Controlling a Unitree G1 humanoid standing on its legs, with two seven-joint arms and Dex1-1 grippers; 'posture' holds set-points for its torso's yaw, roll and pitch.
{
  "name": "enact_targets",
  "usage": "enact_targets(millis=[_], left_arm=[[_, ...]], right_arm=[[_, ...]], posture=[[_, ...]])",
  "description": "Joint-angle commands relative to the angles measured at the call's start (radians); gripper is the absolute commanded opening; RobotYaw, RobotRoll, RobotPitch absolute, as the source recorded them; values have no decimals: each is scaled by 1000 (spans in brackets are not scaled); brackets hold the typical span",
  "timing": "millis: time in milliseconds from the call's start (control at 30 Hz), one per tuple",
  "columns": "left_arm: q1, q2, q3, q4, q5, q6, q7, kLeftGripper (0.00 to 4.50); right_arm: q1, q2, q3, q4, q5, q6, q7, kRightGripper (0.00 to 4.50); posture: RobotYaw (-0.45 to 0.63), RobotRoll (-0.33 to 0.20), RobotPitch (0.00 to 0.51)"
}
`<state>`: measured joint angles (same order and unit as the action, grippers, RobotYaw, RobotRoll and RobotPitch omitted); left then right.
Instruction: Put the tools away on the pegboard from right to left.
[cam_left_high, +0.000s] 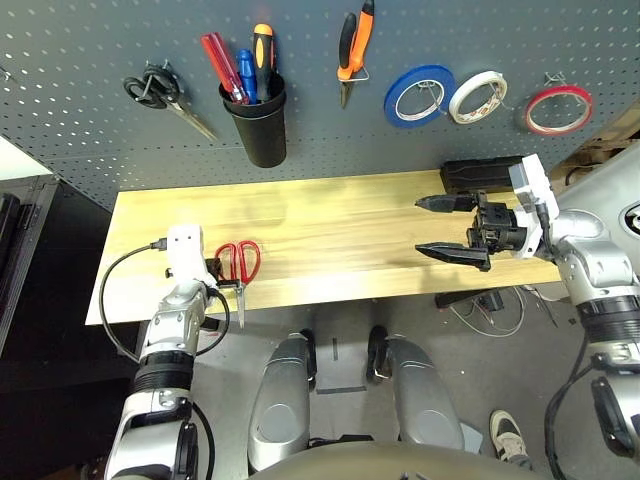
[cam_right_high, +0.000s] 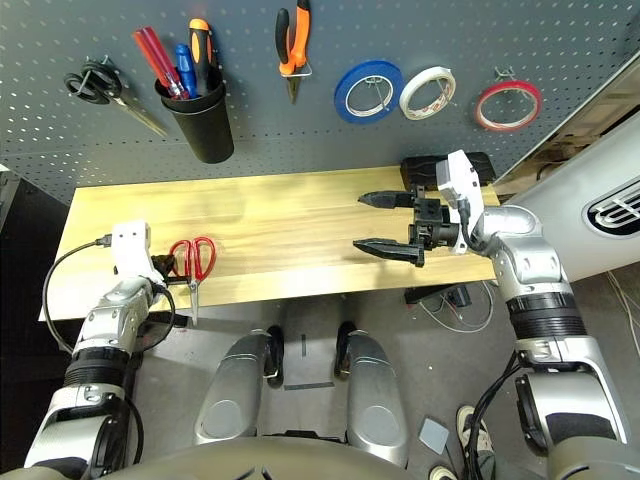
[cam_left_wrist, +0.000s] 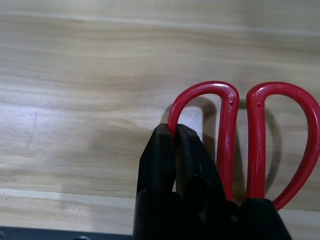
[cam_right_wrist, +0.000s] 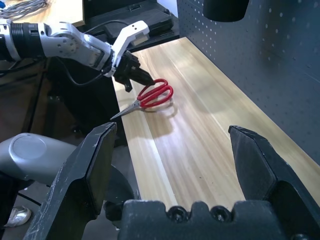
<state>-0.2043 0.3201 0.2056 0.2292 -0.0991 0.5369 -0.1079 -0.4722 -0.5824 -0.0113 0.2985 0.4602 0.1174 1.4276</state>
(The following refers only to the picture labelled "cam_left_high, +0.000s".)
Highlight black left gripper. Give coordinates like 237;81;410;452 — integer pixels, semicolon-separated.
202;256;238;290

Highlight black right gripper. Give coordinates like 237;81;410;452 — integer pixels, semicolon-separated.
414;192;529;273

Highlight red handled scissors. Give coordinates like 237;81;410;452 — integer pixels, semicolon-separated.
214;239;262;329

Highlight red tape roll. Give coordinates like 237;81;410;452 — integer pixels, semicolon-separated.
524;84;594;137

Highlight orange black pliers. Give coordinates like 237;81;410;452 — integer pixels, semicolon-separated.
337;0;375;110

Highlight red handled screwdriver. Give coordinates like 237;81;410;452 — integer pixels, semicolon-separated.
200;32;250;105

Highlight dark grey pegboard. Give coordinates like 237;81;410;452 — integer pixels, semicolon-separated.
0;0;640;211

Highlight black tool case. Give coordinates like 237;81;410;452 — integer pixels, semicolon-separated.
439;155;524;194

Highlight black table leg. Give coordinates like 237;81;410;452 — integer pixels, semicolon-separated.
434;288;481;309

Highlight white tape roll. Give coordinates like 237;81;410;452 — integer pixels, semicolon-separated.
448;71;509;125

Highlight blue tape roll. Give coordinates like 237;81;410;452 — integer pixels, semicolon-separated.
383;63;457;129

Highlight black plastic cup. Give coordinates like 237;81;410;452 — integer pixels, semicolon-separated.
218;72;288;169

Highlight silver left robot leg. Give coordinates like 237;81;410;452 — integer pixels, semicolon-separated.
248;329;319;474

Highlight silver robot leg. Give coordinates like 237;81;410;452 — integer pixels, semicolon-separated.
367;325;466;449
248;329;319;474

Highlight silver right robot leg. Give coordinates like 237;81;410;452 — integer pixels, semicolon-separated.
367;325;466;449

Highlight grey square pad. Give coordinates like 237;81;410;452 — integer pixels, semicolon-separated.
459;422;484;451

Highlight white black sneaker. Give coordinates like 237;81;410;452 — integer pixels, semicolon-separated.
489;409;531;466

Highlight grey robot torso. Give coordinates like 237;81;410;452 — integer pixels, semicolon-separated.
249;442;551;480

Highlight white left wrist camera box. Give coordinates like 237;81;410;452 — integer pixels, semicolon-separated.
164;224;210;287

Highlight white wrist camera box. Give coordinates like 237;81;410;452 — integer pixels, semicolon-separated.
164;224;210;287
508;153;560;260

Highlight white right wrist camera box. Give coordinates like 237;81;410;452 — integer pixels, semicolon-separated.
508;153;560;260

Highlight white floor cable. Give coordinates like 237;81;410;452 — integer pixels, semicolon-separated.
449;287;526;337

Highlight black handled scissors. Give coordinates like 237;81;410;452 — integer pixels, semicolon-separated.
123;59;220;142

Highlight blue handled screwdriver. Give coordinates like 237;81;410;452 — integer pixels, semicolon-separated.
235;48;259;105

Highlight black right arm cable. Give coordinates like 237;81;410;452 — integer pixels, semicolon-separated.
543;329;596;480

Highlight orange black handled screwdriver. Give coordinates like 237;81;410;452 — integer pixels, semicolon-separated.
252;23;276;104

